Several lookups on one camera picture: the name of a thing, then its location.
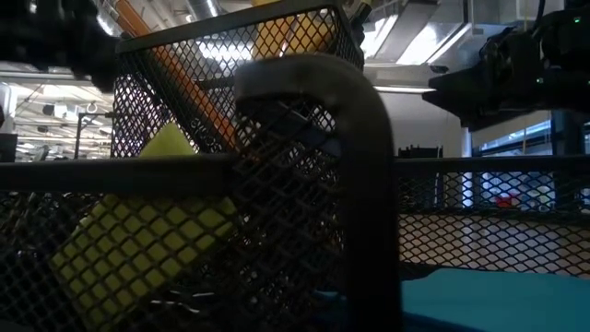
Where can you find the orange pencil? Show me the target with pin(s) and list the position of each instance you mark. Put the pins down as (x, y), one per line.
(184, 78)

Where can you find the yellow sticky note pad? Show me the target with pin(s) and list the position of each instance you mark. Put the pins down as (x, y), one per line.
(166, 143)

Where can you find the black mesh desk organizer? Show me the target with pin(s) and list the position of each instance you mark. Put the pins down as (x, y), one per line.
(364, 207)

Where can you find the blue sticky note pad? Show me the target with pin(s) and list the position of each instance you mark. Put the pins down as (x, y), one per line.
(484, 299)

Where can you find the black binder clip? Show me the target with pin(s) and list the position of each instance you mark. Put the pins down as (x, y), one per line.
(184, 299)

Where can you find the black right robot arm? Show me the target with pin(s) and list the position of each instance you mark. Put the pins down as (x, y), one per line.
(562, 50)

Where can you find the bright window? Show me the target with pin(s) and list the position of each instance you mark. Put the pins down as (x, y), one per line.
(516, 138)

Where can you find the fluorescent ceiling light tube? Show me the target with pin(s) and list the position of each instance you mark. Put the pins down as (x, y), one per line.
(401, 89)

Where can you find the black storage racks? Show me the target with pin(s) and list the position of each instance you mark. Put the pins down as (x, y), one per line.
(419, 152)

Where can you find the red background object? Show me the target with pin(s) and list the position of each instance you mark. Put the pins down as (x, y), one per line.
(506, 201)

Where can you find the dark background box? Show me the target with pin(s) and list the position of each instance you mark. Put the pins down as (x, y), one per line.
(8, 146)

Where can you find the ceiling security camera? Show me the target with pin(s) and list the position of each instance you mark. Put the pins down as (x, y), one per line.
(439, 69)

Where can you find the black upright post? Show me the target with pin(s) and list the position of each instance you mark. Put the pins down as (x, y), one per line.
(569, 133)

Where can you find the round silver duct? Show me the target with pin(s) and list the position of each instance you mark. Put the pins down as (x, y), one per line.
(203, 7)

